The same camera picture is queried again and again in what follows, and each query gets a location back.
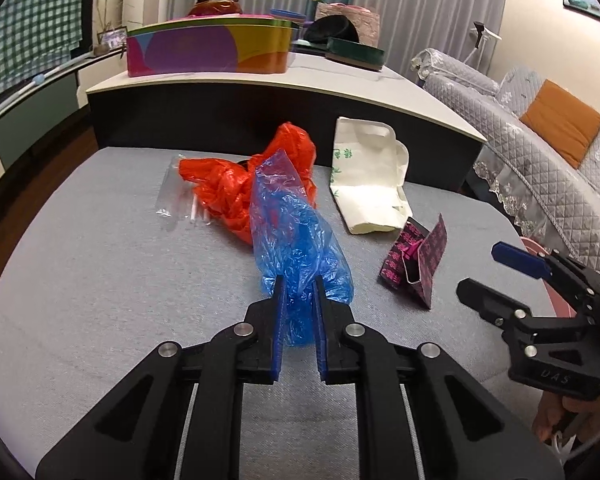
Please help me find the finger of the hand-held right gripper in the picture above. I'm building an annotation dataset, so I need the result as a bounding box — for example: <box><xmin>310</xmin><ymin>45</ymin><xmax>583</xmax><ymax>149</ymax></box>
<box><xmin>491</xmin><ymin>241</ymin><xmax>600</xmax><ymax>313</ymax></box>
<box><xmin>456</xmin><ymin>278</ymin><xmax>581</xmax><ymax>356</ymax></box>

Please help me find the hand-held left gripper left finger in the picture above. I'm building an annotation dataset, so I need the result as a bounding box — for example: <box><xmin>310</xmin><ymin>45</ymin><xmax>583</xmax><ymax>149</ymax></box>
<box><xmin>35</xmin><ymin>275</ymin><xmax>288</xmax><ymax>480</ymax></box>

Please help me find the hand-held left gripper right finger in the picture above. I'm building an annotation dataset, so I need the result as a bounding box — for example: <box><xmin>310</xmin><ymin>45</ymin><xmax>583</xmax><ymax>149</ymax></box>
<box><xmin>314</xmin><ymin>276</ymin><xmax>566</xmax><ymax>480</ymax></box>

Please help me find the pink plastic bucket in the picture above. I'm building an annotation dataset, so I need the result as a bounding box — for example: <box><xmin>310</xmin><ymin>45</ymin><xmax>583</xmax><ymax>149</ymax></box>
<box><xmin>522</xmin><ymin>237</ymin><xmax>581</xmax><ymax>318</ymax></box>

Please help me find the dark pink patterned wrapper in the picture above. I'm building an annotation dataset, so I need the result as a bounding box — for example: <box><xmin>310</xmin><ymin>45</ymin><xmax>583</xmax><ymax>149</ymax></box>
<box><xmin>378</xmin><ymin>213</ymin><xmax>448</xmax><ymax>309</ymax></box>

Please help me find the blue plastic bag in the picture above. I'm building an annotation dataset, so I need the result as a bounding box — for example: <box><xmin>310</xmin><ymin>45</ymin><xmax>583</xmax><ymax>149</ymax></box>
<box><xmin>250</xmin><ymin>149</ymin><xmax>355</xmax><ymax>347</ymax></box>

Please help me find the white paper bag green print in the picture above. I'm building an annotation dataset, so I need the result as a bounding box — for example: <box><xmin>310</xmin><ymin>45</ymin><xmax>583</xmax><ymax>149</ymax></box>
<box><xmin>331</xmin><ymin>116</ymin><xmax>413</xmax><ymax>236</ymax></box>

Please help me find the large red plastic bag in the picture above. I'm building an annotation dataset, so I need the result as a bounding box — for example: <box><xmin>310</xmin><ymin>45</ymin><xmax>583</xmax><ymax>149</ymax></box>
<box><xmin>178</xmin><ymin>122</ymin><xmax>318</xmax><ymax>246</ymax></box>

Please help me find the clear plastic wrapper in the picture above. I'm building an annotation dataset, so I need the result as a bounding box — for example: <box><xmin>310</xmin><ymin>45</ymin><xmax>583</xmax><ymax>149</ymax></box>
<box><xmin>156</xmin><ymin>155</ymin><xmax>216</xmax><ymax>231</ymax></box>

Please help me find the person's right hand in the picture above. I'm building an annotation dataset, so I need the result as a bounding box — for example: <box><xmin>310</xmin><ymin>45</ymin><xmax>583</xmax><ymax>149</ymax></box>
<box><xmin>532</xmin><ymin>392</ymin><xmax>600</xmax><ymax>443</ymax></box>

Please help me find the grey quilted sofa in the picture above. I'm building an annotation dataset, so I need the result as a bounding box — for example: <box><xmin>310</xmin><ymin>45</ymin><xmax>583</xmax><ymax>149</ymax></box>
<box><xmin>411</xmin><ymin>47</ymin><xmax>600</xmax><ymax>281</ymax></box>

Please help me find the orange cushion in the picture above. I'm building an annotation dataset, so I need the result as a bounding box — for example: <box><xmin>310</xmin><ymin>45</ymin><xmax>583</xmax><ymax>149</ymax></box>
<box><xmin>519</xmin><ymin>79</ymin><xmax>600</xmax><ymax>170</ymax></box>

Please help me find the white floor lamp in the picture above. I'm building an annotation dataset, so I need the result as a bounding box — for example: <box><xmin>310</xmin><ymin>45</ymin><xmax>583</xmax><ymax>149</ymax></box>
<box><xmin>467</xmin><ymin>21</ymin><xmax>503</xmax><ymax>68</ymax></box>

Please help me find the white top coffee table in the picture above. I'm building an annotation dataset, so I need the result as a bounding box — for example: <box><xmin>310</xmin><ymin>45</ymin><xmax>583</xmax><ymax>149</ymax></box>
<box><xmin>86</xmin><ymin>52</ymin><xmax>488</xmax><ymax>193</ymax></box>

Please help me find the dark green round tin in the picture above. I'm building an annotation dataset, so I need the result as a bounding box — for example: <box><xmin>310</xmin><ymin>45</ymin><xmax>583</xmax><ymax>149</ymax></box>
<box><xmin>325</xmin><ymin>36</ymin><xmax>386</xmax><ymax>72</ymax></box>

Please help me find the light green placemat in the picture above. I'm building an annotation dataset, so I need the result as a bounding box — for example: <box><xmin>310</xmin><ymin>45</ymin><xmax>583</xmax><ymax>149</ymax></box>
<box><xmin>292</xmin><ymin>39</ymin><xmax>331</xmax><ymax>54</ymax></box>

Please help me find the pink fabric basket bag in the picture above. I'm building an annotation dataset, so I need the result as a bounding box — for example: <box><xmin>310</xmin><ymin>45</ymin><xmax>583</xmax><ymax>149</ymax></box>
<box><xmin>314</xmin><ymin>1</ymin><xmax>381</xmax><ymax>48</ymax></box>

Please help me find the colourful rectangular box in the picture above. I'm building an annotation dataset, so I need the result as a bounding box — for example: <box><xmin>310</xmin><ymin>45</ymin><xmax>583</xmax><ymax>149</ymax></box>
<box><xmin>125</xmin><ymin>14</ymin><xmax>293</xmax><ymax>78</ymax></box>

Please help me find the black hat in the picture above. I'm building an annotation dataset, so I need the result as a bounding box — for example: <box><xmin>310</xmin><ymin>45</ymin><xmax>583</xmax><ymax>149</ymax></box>
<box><xmin>305</xmin><ymin>15</ymin><xmax>361</xmax><ymax>46</ymax></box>

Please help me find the stack of coloured bowls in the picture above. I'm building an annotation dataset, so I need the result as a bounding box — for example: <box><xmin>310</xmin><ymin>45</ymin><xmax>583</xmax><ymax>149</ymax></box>
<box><xmin>270</xmin><ymin>8</ymin><xmax>306</xmax><ymax>28</ymax></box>

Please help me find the green television cabinet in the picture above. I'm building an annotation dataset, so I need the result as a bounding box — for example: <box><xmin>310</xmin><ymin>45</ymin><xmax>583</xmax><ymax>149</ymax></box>
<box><xmin>0</xmin><ymin>55</ymin><xmax>101</xmax><ymax>171</ymax></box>

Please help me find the red brown teapot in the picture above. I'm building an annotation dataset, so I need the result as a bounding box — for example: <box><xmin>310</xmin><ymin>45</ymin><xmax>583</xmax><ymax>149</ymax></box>
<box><xmin>187</xmin><ymin>0</ymin><xmax>243</xmax><ymax>18</ymax></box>

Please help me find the white rod with blue joint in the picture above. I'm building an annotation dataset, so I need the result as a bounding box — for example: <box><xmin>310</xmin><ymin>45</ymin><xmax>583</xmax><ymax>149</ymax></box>
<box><xmin>0</xmin><ymin>52</ymin><xmax>96</xmax><ymax>121</ymax></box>

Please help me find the bamboo plant in vase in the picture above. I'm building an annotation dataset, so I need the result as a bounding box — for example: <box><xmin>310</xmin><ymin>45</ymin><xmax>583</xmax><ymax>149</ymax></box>
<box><xmin>94</xmin><ymin>0</ymin><xmax>123</xmax><ymax>56</ymax></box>

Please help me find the black television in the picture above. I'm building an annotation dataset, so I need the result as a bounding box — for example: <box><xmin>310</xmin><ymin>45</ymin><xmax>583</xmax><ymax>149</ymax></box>
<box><xmin>77</xmin><ymin>0</ymin><xmax>98</xmax><ymax>56</ymax></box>

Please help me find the green checkered cloth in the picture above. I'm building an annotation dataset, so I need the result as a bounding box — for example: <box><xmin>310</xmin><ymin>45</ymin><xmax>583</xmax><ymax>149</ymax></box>
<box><xmin>0</xmin><ymin>0</ymin><xmax>86</xmax><ymax>106</ymax></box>

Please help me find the white cable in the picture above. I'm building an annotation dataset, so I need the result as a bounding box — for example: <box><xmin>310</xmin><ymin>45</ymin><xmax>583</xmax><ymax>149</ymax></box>
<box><xmin>550</xmin><ymin>430</ymin><xmax>583</xmax><ymax>461</ymax></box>

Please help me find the small photo frame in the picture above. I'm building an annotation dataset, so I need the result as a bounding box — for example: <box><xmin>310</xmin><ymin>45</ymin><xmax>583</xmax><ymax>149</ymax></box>
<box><xmin>97</xmin><ymin>27</ymin><xmax>128</xmax><ymax>51</ymax></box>

